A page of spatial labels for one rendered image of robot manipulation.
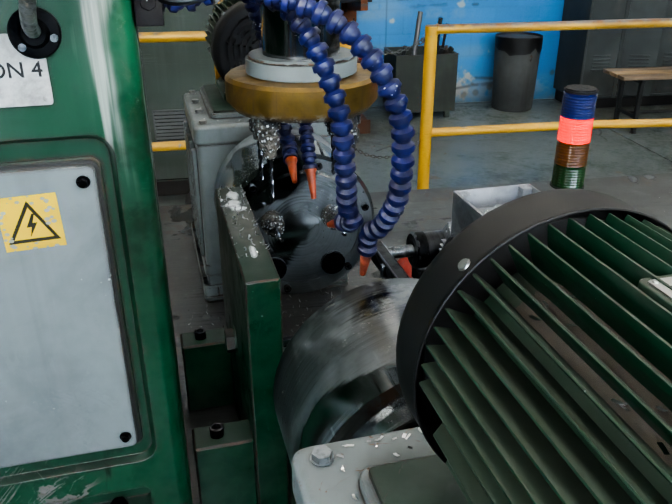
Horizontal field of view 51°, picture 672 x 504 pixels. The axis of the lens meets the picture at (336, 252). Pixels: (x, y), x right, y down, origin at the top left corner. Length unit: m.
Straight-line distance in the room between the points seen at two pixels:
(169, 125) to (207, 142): 2.82
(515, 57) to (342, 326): 5.49
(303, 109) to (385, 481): 0.43
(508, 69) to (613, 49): 0.87
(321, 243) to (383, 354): 0.57
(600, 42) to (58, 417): 5.85
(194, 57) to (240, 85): 3.24
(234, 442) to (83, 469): 0.18
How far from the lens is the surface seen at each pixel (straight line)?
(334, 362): 0.65
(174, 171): 4.21
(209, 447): 0.90
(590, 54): 6.31
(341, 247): 1.18
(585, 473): 0.28
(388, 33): 6.13
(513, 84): 6.14
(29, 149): 0.68
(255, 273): 0.78
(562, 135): 1.38
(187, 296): 1.47
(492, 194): 1.05
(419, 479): 0.48
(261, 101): 0.78
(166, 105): 4.10
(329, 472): 0.50
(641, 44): 6.48
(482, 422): 0.33
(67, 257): 0.70
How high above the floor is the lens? 1.50
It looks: 26 degrees down
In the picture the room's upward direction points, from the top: straight up
